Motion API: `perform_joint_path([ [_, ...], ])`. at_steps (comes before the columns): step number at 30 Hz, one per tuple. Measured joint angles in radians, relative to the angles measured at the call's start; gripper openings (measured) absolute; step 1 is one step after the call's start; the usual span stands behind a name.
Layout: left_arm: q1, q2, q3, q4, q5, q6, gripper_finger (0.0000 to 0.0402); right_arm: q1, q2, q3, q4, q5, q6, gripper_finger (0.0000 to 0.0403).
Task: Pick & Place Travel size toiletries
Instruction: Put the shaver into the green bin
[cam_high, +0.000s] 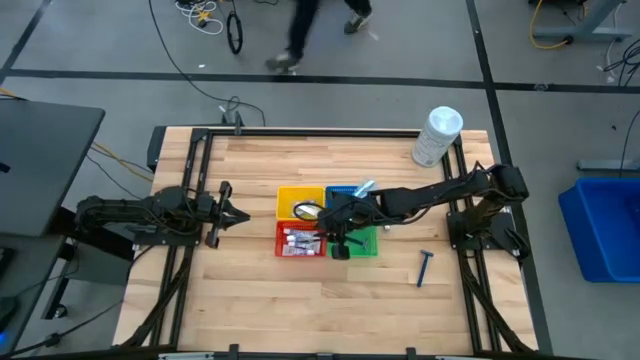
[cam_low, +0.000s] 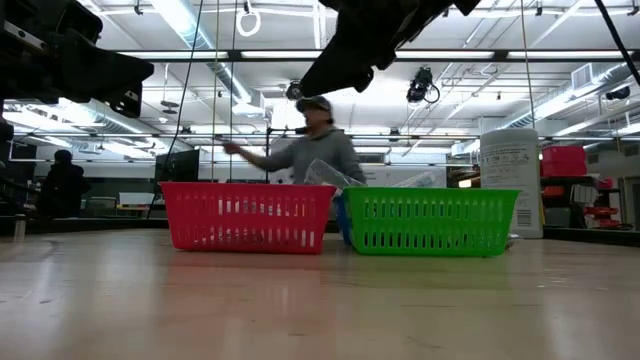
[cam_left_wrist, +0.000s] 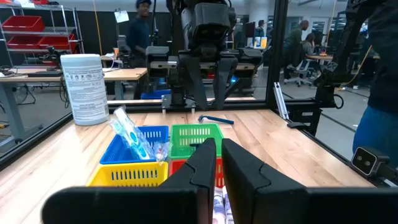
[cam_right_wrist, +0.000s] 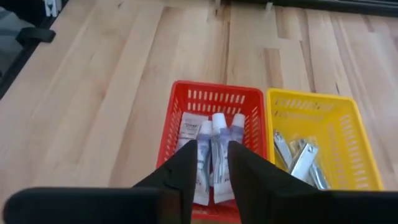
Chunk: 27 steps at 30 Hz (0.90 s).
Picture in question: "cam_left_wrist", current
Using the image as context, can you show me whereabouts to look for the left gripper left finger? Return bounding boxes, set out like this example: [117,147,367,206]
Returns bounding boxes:
[42,138,218,224]

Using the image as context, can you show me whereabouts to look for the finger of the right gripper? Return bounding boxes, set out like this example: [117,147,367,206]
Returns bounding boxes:
[212,57,239,111]
[178,54,208,111]

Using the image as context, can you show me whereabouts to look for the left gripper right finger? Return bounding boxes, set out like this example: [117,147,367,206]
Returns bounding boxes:
[221,138,398,224]

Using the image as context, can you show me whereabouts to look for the blue disposable razor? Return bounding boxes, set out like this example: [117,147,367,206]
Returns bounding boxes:
[198,114,235,126]

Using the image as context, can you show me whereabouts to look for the white purple toothpaste tube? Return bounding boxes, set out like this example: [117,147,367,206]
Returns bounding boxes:
[224,185,234,224]
[213,186,226,224]

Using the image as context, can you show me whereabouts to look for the red toothbrush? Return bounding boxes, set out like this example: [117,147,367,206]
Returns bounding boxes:
[152,141,173,165]

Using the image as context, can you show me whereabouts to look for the green toothbrush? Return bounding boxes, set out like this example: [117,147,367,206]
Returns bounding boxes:
[108,118,129,144]

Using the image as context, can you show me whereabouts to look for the blue toothbrush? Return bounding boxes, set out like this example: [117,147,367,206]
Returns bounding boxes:
[113,105,154,161]

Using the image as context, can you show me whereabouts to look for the blue plastic bin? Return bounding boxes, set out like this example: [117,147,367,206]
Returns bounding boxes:
[141,89,172,101]

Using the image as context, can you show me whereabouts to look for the person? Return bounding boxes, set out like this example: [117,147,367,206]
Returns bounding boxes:
[302,32,317,57]
[352,0,398,169]
[254,19,267,39]
[282,19,311,80]
[126,0,154,68]

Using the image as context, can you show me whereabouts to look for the wooden workbench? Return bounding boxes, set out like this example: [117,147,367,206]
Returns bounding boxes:
[0,67,149,144]

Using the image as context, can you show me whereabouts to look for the red plastic basket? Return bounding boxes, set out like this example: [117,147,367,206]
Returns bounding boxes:
[169,157,225,189]

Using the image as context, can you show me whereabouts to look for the green plastic basket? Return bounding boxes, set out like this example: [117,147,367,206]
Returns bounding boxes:
[169,123,224,160]

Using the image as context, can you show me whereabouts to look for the yellow plastic basket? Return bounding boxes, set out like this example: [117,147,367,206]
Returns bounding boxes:
[86,161,169,187]

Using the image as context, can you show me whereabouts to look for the white paper sign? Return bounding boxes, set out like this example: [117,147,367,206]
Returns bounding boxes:
[114,9,130,24]

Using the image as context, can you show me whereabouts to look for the silver aluminium bar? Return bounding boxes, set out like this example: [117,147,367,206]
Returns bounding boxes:
[272,82,290,121]

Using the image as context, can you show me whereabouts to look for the white wipes canister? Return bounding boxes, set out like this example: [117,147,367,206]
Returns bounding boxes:
[60,54,110,126]

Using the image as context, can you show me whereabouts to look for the white office chair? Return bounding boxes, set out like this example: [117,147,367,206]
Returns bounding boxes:
[283,58,315,88]

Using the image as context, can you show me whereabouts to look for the blue plastic basket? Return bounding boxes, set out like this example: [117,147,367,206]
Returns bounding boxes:
[99,124,170,165]

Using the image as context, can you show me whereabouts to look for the red storage bin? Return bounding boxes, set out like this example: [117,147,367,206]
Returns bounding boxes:
[39,33,78,53]
[1,15,46,32]
[6,35,43,50]

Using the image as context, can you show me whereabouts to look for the flat black desk device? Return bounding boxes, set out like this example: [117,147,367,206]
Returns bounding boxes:
[27,71,63,78]

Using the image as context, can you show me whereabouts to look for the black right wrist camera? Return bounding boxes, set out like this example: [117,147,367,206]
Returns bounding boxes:
[190,2,234,45]

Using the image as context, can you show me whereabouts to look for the yellow hanging cable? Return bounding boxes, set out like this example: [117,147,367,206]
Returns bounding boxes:
[92,0,104,56]

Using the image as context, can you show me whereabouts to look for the metal wire shelf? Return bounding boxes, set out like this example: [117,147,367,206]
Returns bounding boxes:
[0,3,85,69]

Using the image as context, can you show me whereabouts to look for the black table-level camera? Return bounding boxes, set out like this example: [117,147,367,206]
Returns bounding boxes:
[350,146,391,179]

